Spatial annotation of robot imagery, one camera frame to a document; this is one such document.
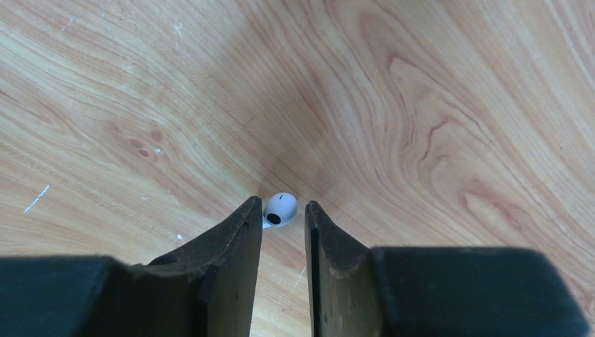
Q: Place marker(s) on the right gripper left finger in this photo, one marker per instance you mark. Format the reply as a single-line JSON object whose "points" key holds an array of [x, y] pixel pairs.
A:
{"points": [[205, 287]]}

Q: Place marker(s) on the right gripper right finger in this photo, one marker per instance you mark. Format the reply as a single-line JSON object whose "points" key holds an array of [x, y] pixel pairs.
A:
{"points": [[431, 290]]}

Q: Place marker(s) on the white earbud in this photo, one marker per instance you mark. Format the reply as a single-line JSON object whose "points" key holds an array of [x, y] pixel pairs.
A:
{"points": [[280, 210]]}

